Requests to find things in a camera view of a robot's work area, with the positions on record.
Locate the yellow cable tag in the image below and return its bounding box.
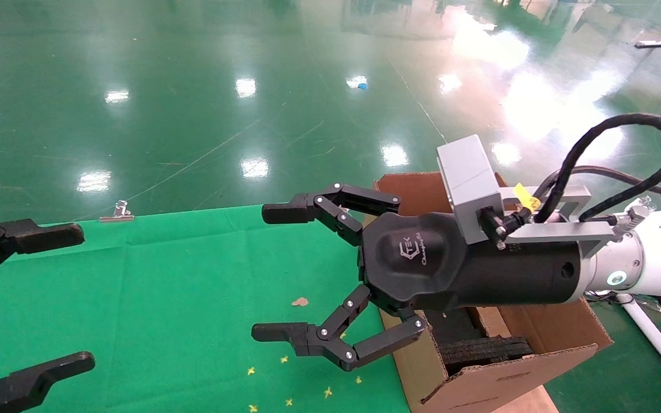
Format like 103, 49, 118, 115
513, 182, 541, 211

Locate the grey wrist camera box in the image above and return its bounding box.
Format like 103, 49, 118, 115
437, 134, 504, 244

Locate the flat black foam block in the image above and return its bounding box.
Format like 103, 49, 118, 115
440, 336, 534, 376

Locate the white metal stand tube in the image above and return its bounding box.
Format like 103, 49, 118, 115
617, 293, 661, 398

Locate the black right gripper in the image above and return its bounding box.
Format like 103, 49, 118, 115
251, 183, 588, 372

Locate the green table cloth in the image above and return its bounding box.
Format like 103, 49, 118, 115
0, 205, 411, 413

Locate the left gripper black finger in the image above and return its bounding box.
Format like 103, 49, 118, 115
0, 216, 86, 294
0, 352, 96, 413

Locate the thin black cable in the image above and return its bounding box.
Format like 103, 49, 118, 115
537, 165, 661, 201

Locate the silver camera mounting bracket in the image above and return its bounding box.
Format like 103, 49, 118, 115
497, 185, 650, 258

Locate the black braided cable loop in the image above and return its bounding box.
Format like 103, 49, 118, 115
531, 113, 661, 224

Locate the silver binder clip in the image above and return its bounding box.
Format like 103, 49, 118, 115
99, 200, 135, 223

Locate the large open cardboard carton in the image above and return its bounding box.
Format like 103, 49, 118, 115
374, 172, 614, 413

